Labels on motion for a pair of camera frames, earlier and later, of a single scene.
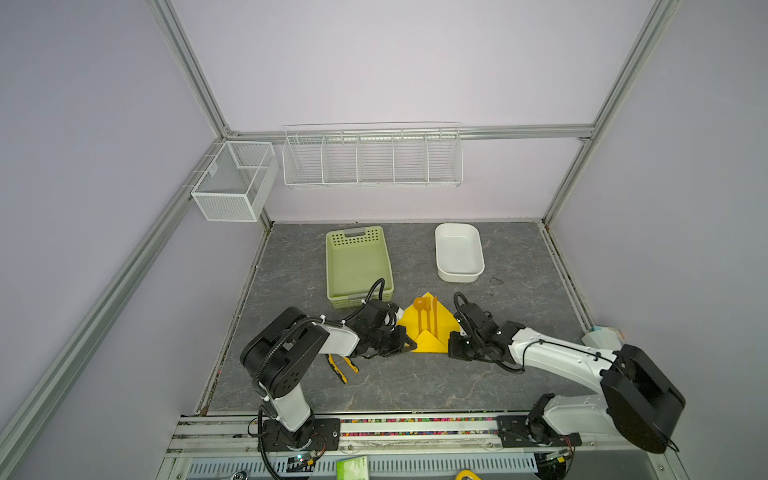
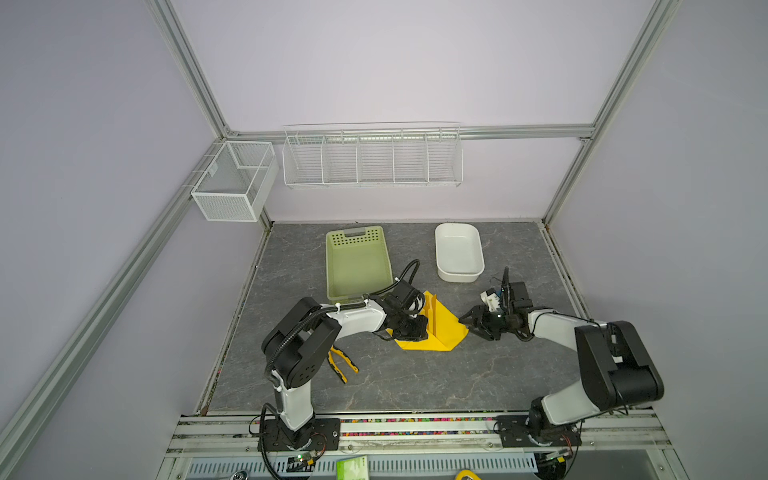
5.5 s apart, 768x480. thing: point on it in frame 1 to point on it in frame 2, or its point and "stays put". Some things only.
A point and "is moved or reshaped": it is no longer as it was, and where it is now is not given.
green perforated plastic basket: x=358 y=266 stays put
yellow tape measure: x=469 y=473 stays put
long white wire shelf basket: x=373 y=155 stays put
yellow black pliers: x=337 y=370 stays put
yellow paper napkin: x=409 y=318 is moved or reshaped
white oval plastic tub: x=459 y=255 stays put
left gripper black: x=400 y=336 to x=420 y=332
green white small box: x=354 y=468 stays put
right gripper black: x=453 y=349 to x=478 y=315
